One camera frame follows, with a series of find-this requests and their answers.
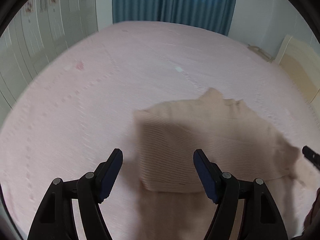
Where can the beige knit sweater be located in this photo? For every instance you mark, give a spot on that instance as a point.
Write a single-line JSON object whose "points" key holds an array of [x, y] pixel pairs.
{"points": [[173, 204]]}

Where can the white wardrobe with red decals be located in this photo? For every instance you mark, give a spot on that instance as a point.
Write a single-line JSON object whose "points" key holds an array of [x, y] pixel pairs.
{"points": [[36, 36]]}

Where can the cream wooden headboard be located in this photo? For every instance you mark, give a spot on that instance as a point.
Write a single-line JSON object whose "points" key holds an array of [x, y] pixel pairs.
{"points": [[301, 63]]}

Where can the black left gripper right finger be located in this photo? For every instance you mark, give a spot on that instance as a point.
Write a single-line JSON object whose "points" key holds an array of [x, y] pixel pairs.
{"points": [[261, 218]]}

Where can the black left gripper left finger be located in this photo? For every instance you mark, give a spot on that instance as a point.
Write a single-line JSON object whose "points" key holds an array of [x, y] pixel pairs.
{"points": [[54, 218]]}

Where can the blue curtain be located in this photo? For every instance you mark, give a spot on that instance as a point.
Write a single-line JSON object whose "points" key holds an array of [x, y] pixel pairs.
{"points": [[213, 15]]}

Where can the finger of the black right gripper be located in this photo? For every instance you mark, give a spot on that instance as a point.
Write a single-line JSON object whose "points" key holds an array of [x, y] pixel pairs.
{"points": [[312, 156]]}

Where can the person's right hand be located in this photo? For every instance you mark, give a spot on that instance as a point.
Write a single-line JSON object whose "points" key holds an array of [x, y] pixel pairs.
{"points": [[313, 212]]}

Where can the pink bed sheet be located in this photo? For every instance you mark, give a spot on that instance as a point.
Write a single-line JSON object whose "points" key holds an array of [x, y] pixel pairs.
{"points": [[81, 107]]}

